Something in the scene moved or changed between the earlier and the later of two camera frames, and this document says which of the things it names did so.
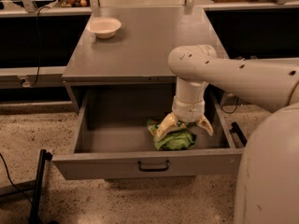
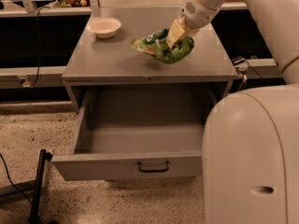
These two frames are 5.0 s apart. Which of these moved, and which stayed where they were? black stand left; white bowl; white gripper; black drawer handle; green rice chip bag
Moved: white gripper; green rice chip bag
Stayed: black drawer handle; white bowl; black stand left
